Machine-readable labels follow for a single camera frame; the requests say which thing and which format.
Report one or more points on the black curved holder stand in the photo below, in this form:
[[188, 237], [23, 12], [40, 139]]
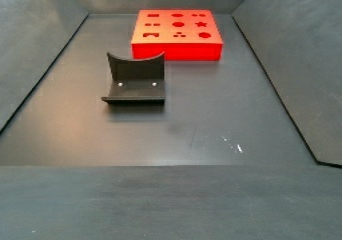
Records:
[[138, 79]]

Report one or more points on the red shape sorter block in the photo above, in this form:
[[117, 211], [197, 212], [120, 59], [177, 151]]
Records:
[[184, 34]]

